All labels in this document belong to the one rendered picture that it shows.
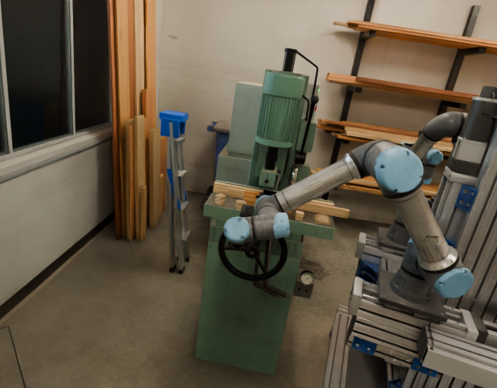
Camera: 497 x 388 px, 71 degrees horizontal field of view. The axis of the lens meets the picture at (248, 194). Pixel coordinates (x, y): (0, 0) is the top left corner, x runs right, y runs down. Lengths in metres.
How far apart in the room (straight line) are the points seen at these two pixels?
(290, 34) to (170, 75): 1.37
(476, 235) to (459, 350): 0.42
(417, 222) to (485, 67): 3.49
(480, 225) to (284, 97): 0.89
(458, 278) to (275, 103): 0.93
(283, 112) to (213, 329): 1.15
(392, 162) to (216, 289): 1.12
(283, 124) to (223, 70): 2.52
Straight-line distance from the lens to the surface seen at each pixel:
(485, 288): 1.64
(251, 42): 3.99
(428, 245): 1.17
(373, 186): 3.87
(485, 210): 1.52
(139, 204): 3.03
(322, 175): 1.13
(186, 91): 4.10
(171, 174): 2.43
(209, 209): 1.60
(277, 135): 1.55
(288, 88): 1.53
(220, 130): 3.41
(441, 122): 1.77
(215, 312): 1.88
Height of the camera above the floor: 1.50
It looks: 20 degrees down
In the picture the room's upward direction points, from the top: 9 degrees clockwise
